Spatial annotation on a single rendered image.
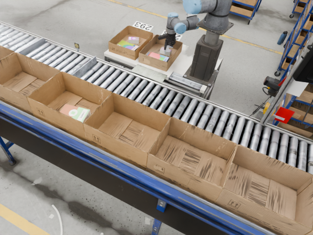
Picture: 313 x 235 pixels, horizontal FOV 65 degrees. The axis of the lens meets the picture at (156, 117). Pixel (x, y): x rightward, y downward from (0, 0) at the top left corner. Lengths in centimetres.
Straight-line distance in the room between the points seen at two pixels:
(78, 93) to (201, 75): 102
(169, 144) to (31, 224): 134
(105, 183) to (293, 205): 106
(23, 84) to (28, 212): 105
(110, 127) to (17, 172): 127
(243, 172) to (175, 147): 40
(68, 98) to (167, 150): 76
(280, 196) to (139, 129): 86
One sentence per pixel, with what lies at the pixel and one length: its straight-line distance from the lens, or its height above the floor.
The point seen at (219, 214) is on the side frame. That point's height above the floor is 91.
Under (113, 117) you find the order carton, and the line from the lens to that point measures 159.
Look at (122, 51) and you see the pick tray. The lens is 233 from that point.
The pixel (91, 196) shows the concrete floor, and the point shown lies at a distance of 229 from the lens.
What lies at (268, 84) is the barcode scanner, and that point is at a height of 107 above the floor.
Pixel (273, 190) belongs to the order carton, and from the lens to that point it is 150.
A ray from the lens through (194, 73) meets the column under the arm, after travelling 217.
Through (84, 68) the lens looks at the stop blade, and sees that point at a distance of 217.
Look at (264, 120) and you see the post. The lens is 199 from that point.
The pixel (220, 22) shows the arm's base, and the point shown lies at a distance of 193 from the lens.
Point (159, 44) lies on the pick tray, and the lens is 256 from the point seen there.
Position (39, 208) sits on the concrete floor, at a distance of 234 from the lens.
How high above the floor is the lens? 206
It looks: 47 degrees down
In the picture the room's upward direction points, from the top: 8 degrees clockwise
